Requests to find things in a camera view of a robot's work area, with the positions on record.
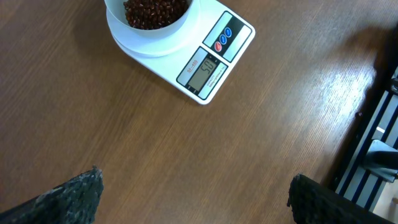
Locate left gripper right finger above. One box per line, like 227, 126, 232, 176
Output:
287, 174, 393, 224

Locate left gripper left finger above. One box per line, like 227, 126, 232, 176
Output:
1, 166, 104, 224

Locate white kitchen scale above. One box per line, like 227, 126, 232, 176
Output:
106, 0, 256, 105

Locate white round bowl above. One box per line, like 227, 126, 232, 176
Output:
104, 0, 197, 38

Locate red beans in bowl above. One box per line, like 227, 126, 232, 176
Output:
123, 0, 189, 30

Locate grey metal bracket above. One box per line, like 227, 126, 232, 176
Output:
363, 139, 397, 183

